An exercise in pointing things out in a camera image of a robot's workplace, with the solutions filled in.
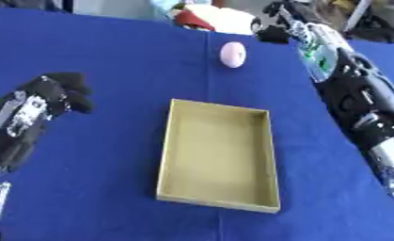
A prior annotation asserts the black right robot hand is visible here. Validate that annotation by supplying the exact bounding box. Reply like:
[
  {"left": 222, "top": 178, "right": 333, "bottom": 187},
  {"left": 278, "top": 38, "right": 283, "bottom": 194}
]
[{"left": 250, "top": 1, "right": 307, "bottom": 45}]

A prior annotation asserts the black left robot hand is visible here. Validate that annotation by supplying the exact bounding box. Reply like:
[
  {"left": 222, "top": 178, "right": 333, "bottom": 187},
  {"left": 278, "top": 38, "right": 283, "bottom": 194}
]
[{"left": 0, "top": 72, "right": 97, "bottom": 172}]

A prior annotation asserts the tan open cardboard box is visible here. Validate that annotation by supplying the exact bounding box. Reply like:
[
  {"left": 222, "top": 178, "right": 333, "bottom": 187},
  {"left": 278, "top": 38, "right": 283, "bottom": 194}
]
[{"left": 153, "top": 98, "right": 282, "bottom": 215}]

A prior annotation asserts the pink oval object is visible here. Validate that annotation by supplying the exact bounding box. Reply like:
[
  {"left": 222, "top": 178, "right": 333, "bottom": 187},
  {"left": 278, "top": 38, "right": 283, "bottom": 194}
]
[{"left": 217, "top": 40, "right": 249, "bottom": 70}]

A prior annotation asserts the white and red soft item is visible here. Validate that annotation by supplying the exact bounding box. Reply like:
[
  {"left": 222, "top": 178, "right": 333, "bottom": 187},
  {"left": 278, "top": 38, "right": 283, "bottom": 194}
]
[{"left": 170, "top": 2, "right": 258, "bottom": 36}]

